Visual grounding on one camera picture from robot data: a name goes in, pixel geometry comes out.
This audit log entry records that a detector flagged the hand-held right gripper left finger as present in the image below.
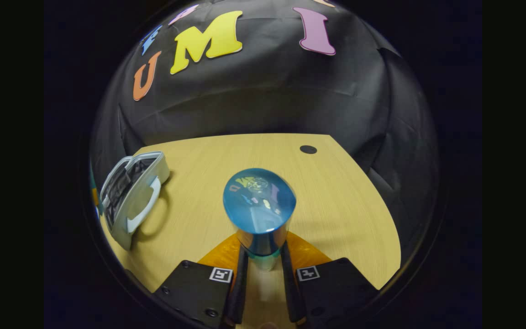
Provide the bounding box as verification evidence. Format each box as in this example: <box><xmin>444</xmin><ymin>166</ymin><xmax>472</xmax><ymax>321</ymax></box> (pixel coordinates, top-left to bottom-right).
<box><xmin>153</xmin><ymin>231</ymin><xmax>249</xmax><ymax>329</ymax></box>

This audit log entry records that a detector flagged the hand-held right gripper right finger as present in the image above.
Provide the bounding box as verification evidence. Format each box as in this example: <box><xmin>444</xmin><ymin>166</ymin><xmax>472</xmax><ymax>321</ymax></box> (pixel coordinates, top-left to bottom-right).
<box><xmin>281</xmin><ymin>231</ymin><xmax>380</xmax><ymax>329</ymax></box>

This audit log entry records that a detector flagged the blue cylindrical bottle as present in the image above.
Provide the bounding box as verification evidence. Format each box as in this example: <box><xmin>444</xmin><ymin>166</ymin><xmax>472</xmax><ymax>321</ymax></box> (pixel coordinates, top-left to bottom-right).
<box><xmin>222</xmin><ymin>168</ymin><xmax>297</xmax><ymax>273</ymax></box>

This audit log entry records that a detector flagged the light blue small suitcase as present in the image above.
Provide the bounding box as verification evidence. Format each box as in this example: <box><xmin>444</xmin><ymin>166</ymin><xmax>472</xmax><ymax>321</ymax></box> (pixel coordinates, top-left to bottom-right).
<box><xmin>99</xmin><ymin>151</ymin><xmax>171</xmax><ymax>251</ymax></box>

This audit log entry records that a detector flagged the black backdrop cloth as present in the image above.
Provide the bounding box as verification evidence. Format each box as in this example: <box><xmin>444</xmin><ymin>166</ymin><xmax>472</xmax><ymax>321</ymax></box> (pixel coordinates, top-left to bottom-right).
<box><xmin>89</xmin><ymin>0</ymin><xmax>439</xmax><ymax>265</ymax></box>

